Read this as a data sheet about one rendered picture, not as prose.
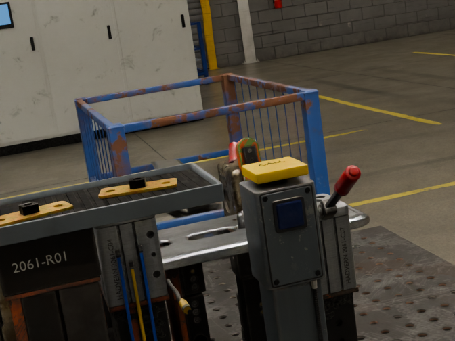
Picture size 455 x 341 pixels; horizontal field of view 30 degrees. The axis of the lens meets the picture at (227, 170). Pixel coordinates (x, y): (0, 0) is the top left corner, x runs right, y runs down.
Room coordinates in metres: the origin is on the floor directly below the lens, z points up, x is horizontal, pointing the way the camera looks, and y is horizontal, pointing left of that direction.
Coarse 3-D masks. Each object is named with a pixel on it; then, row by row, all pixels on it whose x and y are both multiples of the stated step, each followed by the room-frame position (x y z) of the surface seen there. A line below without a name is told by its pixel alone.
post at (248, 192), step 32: (256, 192) 0.89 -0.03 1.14; (288, 192) 0.89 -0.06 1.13; (256, 224) 0.89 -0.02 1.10; (256, 256) 0.91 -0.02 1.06; (288, 256) 0.89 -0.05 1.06; (320, 256) 0.90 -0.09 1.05; (288, 288) 0.89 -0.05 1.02; (320, 288) 0.90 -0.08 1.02; (288, 320) 0.89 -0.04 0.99; (320, 320) 0.90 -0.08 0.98
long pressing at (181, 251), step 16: (352, 208) 1.28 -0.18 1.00; (192, 224) 1.31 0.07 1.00; (208, 224) 1.30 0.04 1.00; (224, 224) 1.29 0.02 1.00; (352, 224) 1.20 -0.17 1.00; (160, 240) 1.25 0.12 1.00; (176, 240) 1.23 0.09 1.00; (192, 240) 1.22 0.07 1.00; (208, 240) 1.21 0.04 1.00; (224, 240) 1.20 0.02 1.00; (240, 240) 1.17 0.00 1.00; (176, 256) 1.14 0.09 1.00; (192, 256) 1.14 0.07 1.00; (208, 256) 1.15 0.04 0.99; (224, 256) 1.15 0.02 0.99
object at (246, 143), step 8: (240, 144) 1.40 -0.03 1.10; (248, 144) 1.41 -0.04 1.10; (256, 144) 1.41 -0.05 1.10; (240, 152) 1.40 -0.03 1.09; (248, 152) 1.40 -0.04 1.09; (256, 152) 1.40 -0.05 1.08; (240, 160) 1.40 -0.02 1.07; (248, 160) 1.39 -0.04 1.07; (256, 160) 1.39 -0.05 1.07; (240, 168) 1.40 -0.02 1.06
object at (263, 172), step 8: (272, 160) 0.95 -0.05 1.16; (280, 160) 0.94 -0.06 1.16; (288, 160) 0.93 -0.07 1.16; (296, 160) 0.93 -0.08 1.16; (248, 168) 0.92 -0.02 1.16; (256, 168) 0.91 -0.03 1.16; (264, 168) 0.91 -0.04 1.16; (272, 168) 0.90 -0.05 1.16; (280, 168) 0.90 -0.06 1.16; (288, 168) 0.90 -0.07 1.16; (296, 168) 0.90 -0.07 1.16; (304, 168) 0.90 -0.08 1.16; (248, 176) 0.92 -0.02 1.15; (256, 176) 0.89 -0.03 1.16; (264, 176) 0.89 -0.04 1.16; (272, 176) 0.89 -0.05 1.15; (280, 176) 0.89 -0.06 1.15; (288, 176) 0.90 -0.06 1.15; (296, 176) 0.90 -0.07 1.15; (272, 184) 0.91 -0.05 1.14
